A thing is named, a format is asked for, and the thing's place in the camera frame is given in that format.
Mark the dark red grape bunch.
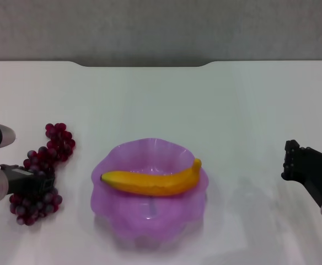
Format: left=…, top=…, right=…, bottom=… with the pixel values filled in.
left=9, top=123, right=76, bottom=226

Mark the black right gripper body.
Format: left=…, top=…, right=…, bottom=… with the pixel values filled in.
left=297, top=147, right=322, bottom=208

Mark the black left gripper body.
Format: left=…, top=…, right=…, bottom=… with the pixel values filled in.
left=0, top=164, right=45, bottom=195

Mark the grey felt partition panel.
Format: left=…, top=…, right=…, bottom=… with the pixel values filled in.
left=0, top=0, right=322, bottom=67

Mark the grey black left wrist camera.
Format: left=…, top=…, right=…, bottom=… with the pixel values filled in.
left=0, top=119, right=17, bottom=157

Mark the purple translucent scalloped bowl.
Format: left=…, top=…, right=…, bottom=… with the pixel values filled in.
left=90, top=137, right=210, bottom=241

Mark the yellow banana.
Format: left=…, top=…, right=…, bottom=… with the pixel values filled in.
left=100, top=158, right=202, bottom=197

